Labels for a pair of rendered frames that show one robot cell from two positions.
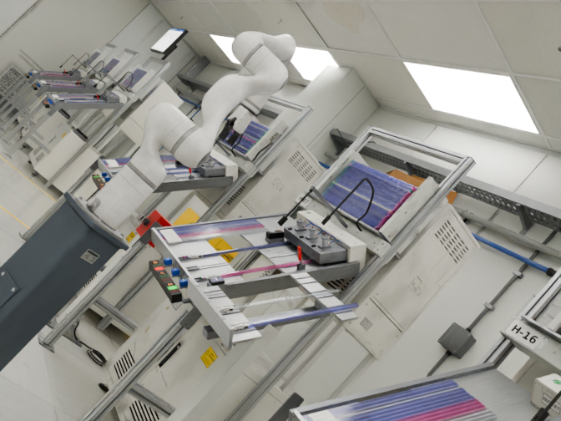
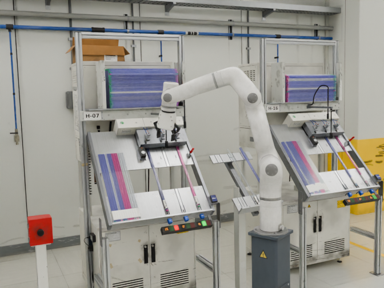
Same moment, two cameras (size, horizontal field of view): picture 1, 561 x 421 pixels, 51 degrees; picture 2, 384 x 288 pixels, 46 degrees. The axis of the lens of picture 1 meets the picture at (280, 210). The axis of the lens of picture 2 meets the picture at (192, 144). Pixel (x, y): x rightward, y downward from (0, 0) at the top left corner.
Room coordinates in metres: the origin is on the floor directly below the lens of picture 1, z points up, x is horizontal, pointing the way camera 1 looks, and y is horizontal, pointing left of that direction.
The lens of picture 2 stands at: (1.99, 2.90, 1.46)
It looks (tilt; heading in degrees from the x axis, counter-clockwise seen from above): 6 degrees down; 277
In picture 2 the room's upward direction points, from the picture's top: 1 degrees counter-clockwise
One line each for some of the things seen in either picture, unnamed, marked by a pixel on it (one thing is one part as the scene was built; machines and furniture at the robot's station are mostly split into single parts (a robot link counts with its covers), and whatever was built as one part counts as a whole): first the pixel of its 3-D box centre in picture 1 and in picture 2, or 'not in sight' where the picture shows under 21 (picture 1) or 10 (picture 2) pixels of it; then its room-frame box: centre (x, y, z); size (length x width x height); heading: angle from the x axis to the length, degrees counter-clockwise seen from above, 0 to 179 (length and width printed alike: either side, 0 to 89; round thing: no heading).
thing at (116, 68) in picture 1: (88, 105); not in sight; (8.07, 2.89, 0.95); 1.37 x 0.82 x 1.90; 122
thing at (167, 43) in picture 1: (170, 44); not in sight; (6.76, 2.25, 2.10); 0.58 x 0.14 x 0.41; 32
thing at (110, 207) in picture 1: (119, 198); (270, 214); (1.87, 0.39, 0.79); 0.19 x 0.19 x 0.18
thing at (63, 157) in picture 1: (108, 124); not in sight; (6.84, 2.13, 0.95); 1.36 x 0.82 x 1.90; 122
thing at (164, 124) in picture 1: (159, 143); (270, 178); (1.87, 0.42, 1.00); 0.19 x 0.12 x 0.24; 91
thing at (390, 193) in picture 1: (370, 199); (142, 88); (2.72, -0.27, 1.52); 0.51 x 0.13 x 0.27; 32
